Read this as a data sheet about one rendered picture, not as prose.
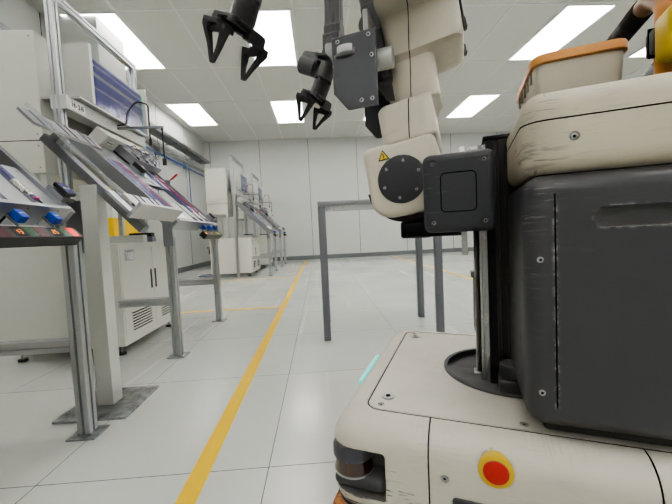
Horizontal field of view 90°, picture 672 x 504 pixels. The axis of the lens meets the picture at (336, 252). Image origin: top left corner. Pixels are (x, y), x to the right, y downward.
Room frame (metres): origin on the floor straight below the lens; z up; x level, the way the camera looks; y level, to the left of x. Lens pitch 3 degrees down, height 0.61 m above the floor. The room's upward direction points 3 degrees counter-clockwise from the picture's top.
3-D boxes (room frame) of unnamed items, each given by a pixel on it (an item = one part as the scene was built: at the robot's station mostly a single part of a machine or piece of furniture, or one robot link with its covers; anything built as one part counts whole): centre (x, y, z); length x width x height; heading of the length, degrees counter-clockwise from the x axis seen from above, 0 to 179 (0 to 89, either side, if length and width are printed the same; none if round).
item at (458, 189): (0.77, -0.21, 0.68); 0.28 x 0.27 x 0.25; 159
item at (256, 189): (7.11, 1.72, 0.95); 1.36 x 0.82 x 1.90; 93
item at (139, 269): (2.14, 1.31, 0.65); 1.01 x 0.73 x 1.29; 93
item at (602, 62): (0.72, -0.49, 0.87); 0.23 x 0.15 x 0.11; 159
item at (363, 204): (2.14, -0.25, 0.40); 0.70 x 0.45 x 0.80; 91
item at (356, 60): (0.87, -0.11, 0.99); 0.28 x 0.16 x 0.22; 159
